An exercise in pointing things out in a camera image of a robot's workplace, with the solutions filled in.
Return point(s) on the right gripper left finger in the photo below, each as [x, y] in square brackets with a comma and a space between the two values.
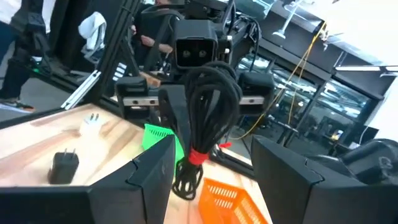
[124, 199]

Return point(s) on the black aluminium table frame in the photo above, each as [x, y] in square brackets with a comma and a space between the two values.
[107, 62]

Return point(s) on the green plastic basket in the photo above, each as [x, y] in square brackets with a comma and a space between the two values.
[155, 137]

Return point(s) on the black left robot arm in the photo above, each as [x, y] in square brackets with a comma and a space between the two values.
[239, 34]

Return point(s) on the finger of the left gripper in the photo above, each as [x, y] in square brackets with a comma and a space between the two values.
[214, 102]
[174, 105]

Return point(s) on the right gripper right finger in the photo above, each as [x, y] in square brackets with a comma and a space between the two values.
[311, 202]

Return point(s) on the black charger plug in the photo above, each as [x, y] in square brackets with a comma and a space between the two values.
[63, 169]

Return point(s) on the white hanging cloth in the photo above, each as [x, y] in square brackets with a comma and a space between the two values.
[93, 31]

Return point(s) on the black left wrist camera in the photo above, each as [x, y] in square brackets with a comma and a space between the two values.
[196, 37]

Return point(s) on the orange plastic basket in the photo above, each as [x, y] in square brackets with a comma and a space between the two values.
[224, 202]

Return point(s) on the person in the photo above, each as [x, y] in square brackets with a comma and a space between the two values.
[18, 62]
[149, 40]

